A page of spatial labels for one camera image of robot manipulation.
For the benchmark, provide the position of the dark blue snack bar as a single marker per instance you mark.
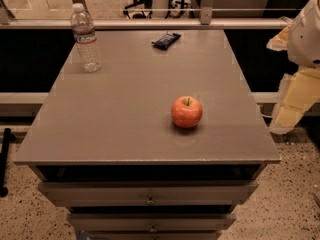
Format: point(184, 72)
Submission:
point(166, 41)

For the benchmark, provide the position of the grey drawer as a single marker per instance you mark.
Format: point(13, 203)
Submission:
point(148, 193)
point(154, 222)

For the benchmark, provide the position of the red apple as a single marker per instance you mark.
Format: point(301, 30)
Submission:
point(186, 112)

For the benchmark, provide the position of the black bar on floor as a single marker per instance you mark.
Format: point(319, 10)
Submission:
point(3, 160)

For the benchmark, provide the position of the upper grey drawer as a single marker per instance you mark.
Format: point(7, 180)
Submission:
point(148, 193)

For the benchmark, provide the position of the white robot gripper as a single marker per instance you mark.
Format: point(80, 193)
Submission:
point(305, 39)

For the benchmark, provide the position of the lower grey drawer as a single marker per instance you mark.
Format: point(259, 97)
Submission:
point(154, 222)

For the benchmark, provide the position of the clear plastic water bottle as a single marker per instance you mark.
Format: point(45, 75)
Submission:
point(85, 38)

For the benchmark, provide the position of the grey metal railing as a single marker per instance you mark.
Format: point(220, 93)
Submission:
point(189, 14)

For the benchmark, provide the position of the black office chair base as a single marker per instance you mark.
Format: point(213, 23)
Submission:
point(140, 4)

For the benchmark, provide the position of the grey drawer cabinet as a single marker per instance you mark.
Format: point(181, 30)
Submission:
point(115, 125)

